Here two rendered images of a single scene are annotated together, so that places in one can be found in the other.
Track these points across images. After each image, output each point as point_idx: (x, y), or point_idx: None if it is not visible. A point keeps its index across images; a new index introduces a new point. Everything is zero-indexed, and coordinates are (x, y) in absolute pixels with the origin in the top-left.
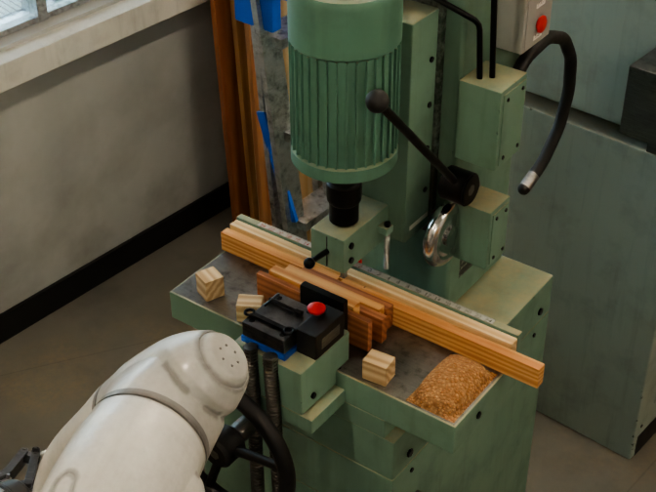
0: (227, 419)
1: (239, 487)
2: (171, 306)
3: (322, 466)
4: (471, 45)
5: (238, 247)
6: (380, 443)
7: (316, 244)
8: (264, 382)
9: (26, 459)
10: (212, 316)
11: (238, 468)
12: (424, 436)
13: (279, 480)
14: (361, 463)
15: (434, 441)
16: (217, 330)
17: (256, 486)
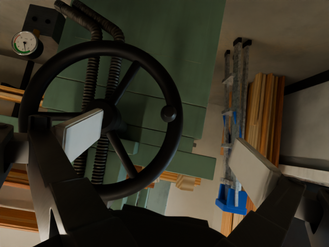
0: (185, 82)
1: (189, 24)
2: (214, 168)
3: (106, 68)
4: None
5: None
6: (52, 103)
7: (117, 204)
8: (91, 163)
9: (310, 210)
10: (176, 169)
11: (185, 42)
12: (13, 120)
13: (28, 105)
14: (72, 82)
15: (6, 119)
16: (175, 158)
17: (112, 61)
